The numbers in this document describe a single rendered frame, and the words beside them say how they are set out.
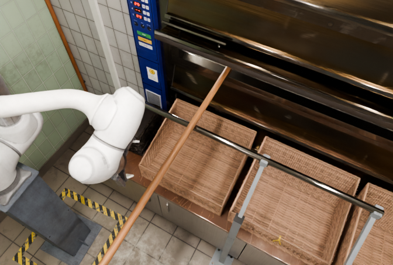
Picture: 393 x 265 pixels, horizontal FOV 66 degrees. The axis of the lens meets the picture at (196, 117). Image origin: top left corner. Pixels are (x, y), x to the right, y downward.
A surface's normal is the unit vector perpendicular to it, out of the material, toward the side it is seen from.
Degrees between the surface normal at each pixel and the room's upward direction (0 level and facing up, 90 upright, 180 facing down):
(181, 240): 0
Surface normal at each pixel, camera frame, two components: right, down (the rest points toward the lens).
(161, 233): 0.01, -0.58
